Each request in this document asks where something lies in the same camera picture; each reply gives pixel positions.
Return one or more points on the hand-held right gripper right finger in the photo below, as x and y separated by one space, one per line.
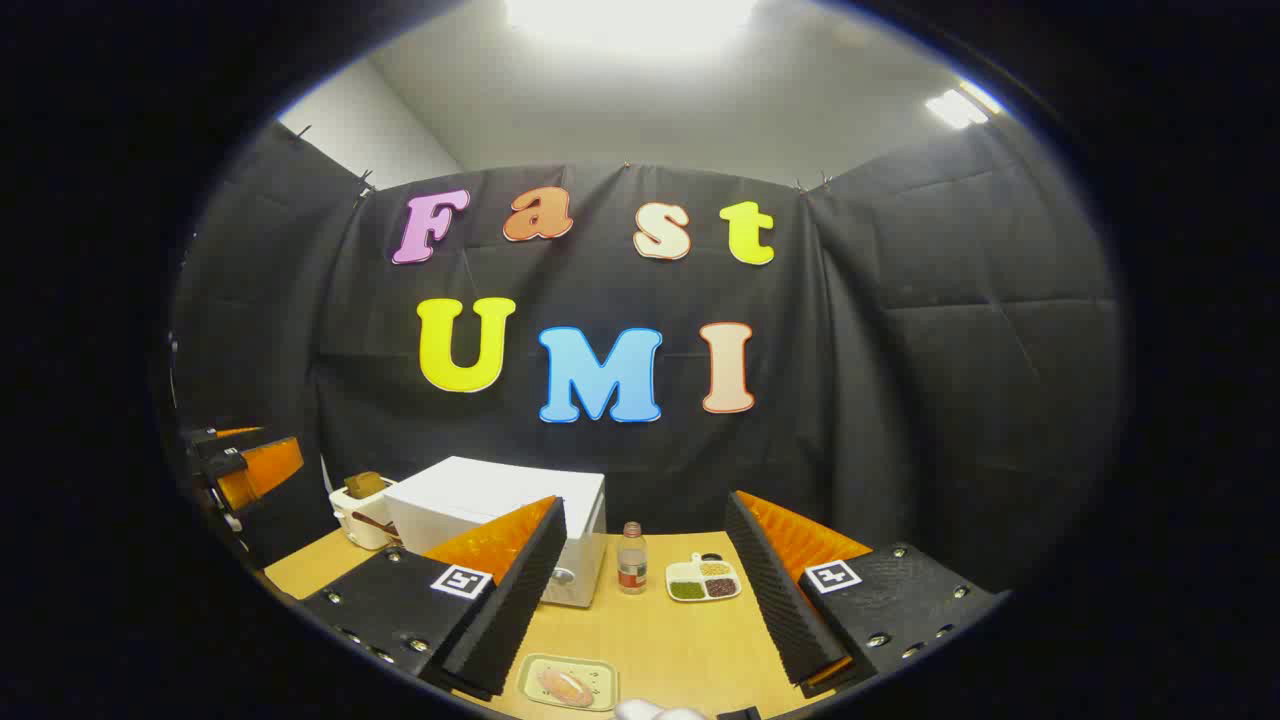
775 600

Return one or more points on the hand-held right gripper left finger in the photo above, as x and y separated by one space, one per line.
520 600

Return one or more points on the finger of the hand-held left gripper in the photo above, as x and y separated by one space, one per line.
262 468
238 432

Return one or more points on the pink round bun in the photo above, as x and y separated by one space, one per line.
565 685

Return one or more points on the white microwave oven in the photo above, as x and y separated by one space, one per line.
480 490

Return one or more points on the white divided dish with beans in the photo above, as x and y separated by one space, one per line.
703 581

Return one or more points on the brown bread slice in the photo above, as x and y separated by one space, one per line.
365 484

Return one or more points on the white toaster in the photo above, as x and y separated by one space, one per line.
355 522

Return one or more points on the pale green rectangular plate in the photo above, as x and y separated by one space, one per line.
602 676

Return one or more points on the clear plastic bottle red label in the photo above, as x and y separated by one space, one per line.
631 565

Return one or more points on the brown wooden spoon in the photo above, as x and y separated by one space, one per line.
375 522

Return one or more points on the black backdrop cloth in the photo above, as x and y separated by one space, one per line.
900 400

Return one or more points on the small ceiling light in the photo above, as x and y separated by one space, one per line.
955 108

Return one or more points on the large ceiling light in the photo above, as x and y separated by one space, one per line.
630 15

